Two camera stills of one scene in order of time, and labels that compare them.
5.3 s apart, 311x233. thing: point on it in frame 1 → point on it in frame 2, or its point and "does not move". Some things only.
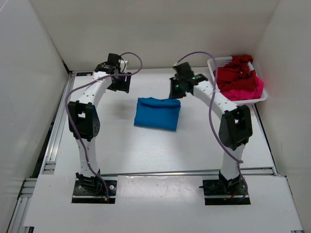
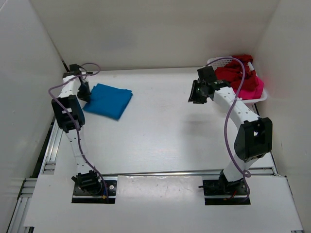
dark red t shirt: (236, 76) does not move
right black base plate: (224, 192) does not move
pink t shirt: (236, 94) does not move
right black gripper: (175, 90) → (194, 91)
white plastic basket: (221, 61) does not move
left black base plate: (94, 191) does not move
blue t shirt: (154, 112) → (109, 101)
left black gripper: (122, 82) → (83, 91)
